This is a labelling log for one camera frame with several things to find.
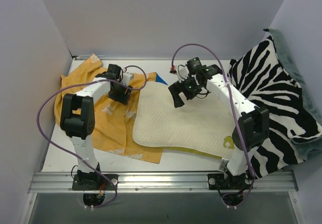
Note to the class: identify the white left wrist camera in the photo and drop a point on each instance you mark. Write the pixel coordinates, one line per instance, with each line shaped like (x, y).
(127, 78)

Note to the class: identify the zebra striped blanket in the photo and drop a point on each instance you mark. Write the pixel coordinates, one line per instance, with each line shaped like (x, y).
(294, 129)

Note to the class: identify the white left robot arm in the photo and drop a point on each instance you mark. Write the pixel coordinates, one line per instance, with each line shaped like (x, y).
(78, 117)

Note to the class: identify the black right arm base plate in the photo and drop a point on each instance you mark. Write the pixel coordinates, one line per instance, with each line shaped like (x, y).
(231, 182)

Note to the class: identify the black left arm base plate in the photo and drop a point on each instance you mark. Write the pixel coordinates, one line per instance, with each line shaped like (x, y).
(94, 182)

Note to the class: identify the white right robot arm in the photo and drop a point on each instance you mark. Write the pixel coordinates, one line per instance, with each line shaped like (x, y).
(251, 121)

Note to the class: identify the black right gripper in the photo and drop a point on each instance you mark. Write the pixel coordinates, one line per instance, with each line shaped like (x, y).
(179, 91)

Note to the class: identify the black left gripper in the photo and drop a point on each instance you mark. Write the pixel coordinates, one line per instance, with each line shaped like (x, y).
(119, 96)

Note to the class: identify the yellow pillowcase with blue lining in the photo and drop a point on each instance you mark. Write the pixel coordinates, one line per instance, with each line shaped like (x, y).
(114, 121)

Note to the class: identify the aluminium front rail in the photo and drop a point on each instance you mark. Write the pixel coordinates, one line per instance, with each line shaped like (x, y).
(165, 182)

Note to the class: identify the cream quilted pillow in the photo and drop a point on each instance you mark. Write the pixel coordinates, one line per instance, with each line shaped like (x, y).
(202, 126)

